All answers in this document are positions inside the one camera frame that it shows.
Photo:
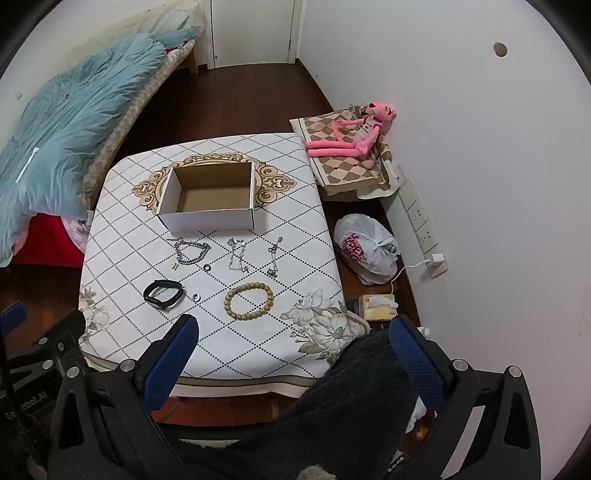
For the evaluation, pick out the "wooden bed leg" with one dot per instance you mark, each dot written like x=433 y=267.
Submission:
x=193 y=57

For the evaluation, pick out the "light blue duvet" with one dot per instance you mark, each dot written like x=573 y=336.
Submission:
x=69 y=124

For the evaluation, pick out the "pink floral cloth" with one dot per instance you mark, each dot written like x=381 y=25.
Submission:
x=76 y=229

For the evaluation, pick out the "white cardboard box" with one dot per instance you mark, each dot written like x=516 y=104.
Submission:
x=207 y=221

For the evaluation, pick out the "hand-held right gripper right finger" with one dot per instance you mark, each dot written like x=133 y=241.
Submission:
x=415 y=364

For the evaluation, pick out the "red cloth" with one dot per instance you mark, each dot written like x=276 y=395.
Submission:
x=46 y=244

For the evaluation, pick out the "white charger plug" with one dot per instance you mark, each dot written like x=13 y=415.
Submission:
x=437 y=264

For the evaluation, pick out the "bed with checkered mattress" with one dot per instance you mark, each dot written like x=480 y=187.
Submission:
x=120 y=134

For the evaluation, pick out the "white plastic bag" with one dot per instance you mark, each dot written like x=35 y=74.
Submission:
x=362 y=244

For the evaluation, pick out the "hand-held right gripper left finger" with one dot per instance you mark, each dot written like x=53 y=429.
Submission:
x=170 y=367

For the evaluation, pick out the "yellow tissue box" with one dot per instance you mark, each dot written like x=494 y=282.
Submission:
x=376 y=311

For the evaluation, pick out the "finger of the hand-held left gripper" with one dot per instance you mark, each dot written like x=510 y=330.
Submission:
x=11 y=318
x=57 y=334

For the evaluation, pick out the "black fitness band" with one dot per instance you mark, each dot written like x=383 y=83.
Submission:
x=159 y=302

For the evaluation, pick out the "white power strip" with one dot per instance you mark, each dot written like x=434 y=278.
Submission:
x=418 y=212

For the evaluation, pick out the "pink plush toy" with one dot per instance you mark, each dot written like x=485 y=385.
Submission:
x=351 y=138

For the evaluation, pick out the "white door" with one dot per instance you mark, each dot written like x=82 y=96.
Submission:
x=251 y=27

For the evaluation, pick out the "white diamond-patterned tablecloth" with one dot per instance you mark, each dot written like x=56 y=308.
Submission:
x=286 y=221

